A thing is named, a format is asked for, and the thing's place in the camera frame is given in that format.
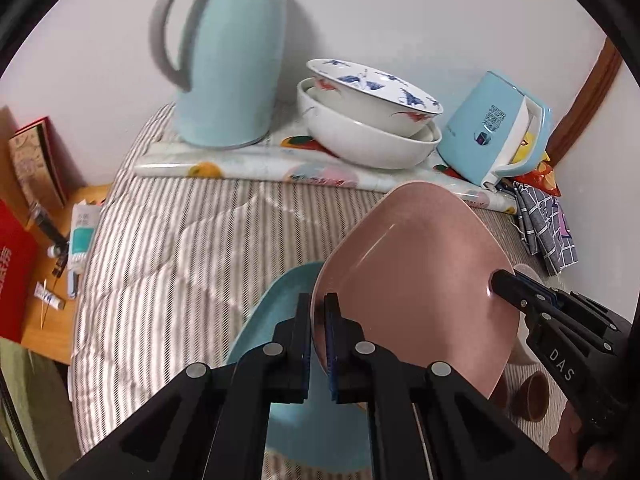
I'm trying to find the white teal tube box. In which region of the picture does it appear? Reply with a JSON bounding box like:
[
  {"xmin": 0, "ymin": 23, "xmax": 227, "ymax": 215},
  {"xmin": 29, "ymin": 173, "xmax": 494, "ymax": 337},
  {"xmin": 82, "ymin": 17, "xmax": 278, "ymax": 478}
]
[{"xmin": 68, "ymin": 200, "xmax": 102, "ymax": 274}]

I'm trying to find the yellow chips bag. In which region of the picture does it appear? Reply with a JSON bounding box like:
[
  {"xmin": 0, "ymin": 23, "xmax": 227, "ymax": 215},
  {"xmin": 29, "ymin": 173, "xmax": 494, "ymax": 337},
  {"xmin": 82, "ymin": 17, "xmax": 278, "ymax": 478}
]
[{"xmin": 511, "ymin": 131, "xmax": 536, "ymax": 164}]

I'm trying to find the light blue square plate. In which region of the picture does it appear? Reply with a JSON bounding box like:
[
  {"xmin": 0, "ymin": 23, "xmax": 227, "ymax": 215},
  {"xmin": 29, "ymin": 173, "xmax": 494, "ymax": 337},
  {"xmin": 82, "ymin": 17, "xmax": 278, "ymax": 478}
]
[{"xmin": 227, "ymin": 262, "xmax": 371, "ymax": 474}]

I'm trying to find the red paper shopping bag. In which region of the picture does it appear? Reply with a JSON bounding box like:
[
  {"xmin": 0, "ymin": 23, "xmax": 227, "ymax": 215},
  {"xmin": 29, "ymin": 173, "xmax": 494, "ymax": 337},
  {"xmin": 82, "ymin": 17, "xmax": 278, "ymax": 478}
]
[{"xmin": 0, "ymin": 202, "xmax": 38, "ymax": 344}]

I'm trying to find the pink square plate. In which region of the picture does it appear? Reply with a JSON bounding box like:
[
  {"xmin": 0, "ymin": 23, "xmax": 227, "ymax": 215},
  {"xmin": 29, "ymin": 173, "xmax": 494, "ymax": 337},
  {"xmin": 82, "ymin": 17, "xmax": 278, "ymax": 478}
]
[{"xmin": 310, "ymin": 182, "xmax": 520, "ymax": 396}]

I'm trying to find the large white porcelain bowl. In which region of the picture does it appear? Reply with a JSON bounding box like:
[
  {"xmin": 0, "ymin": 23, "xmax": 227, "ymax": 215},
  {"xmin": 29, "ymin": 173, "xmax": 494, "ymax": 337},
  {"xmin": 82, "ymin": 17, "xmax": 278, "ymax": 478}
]
[{"xmin": 296, "ymin": 78, "xmax": 442, "ymax": 170}]

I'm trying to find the small brown bowl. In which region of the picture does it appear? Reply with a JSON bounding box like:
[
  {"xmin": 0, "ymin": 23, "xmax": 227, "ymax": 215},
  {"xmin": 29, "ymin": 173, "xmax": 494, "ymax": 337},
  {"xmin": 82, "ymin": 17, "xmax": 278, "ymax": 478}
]
[{"xmin": 511, "ymin": 372, "xmax": 550, "ymax": 422}]

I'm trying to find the wooden side table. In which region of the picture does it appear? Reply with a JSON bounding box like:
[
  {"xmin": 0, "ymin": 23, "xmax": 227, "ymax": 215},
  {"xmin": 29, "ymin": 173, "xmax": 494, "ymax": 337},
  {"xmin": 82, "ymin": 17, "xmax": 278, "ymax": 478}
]
[{"xmin": 0, "ymin": 104, "xmax": 114, "ymax": 366}]

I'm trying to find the light blue electric kettle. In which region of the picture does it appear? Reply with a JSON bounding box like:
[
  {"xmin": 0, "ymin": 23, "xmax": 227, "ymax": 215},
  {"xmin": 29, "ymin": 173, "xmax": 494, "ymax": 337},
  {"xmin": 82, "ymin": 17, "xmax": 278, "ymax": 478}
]
[{"xmin": 437, "ymin": 70, "xmax": 552, "ymax": 188}]

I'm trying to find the white round bowl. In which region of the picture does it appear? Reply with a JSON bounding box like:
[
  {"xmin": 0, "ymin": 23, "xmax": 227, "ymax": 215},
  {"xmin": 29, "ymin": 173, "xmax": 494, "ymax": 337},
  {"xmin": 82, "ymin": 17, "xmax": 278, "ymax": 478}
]
[{"xmin": 508, "ymin": 263, "xmax": 544, "ymax": 366}]

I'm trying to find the grey checked folded cloth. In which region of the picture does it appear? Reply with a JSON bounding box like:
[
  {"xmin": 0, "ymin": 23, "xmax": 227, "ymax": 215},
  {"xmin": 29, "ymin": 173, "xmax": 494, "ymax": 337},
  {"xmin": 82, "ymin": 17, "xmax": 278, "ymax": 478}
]
[{"xmin": 499, "ymin": 182, "xmax": 578, "ymax": 275}]

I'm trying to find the striped quilted table cover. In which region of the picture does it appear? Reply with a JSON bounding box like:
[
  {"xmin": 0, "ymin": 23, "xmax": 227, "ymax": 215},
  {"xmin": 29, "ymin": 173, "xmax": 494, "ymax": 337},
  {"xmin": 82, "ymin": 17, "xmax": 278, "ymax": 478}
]
[{"xmin": 67, "ymin": 102, "xmax": 572, "ymax": 480}]

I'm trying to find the small white tube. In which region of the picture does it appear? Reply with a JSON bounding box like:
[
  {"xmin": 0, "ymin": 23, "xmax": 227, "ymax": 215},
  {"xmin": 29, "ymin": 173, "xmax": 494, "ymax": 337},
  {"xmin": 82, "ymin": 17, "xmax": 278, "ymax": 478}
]
[{"xmin": 34, "ymin": 282, "xmax": 65, "ymax": 310}]

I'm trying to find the patterned gift box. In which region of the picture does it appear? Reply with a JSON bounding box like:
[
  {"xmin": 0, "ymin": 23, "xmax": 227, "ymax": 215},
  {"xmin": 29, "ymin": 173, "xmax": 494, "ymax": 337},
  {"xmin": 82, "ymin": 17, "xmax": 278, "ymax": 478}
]
[{"xmin": 8, "ymin": 117, "xmax": 66, "ymax": 211}]

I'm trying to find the person's right hand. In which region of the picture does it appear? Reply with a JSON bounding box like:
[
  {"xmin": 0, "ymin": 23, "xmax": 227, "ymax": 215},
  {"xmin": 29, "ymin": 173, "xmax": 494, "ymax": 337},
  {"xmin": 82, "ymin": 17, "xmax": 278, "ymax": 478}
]
[{"xmin": 548, "ymin": 402, "xmax": 617, "ymax": 479}]

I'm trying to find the orange snack bag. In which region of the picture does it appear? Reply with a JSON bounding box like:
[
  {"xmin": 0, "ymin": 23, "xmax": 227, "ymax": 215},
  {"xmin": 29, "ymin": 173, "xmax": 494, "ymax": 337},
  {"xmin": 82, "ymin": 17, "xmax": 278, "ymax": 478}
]
[{"xmin": 515, "ymin": 160, "xmax": 561, "ymax": 197}]

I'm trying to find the blue patterned porcelain bowl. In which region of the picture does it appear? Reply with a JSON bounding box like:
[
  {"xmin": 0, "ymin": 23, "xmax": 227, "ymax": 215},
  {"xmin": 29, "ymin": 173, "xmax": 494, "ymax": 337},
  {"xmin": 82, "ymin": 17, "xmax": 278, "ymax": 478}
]
[{"xmin": 306, "ymin": 58, "xmax": 444, "ymax": 138}]

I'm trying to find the rolled fruit print mat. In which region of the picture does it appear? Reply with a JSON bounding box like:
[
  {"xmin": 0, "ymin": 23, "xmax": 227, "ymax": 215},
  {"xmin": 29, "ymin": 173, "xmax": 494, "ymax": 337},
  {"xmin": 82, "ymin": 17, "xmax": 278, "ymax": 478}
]
[{"xmin": 134, "ymin": 134, "xmax": 518, "ymax": 214}]

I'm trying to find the light blue thermos jug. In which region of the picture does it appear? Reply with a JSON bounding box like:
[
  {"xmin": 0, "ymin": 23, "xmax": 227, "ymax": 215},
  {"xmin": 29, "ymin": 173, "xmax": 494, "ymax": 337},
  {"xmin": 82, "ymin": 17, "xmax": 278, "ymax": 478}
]
[{"xmin": 149, "ymin": 0, "xmax": 288, "ymax": 148}]

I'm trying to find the brown wooden door frame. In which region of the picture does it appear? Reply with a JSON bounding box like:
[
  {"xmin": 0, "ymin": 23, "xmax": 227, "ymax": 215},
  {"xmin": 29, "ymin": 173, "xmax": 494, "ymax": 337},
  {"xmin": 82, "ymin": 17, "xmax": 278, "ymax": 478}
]
[{"xmin": 547, "ymin": 37, "xmax": 623, "ymax": 166}]

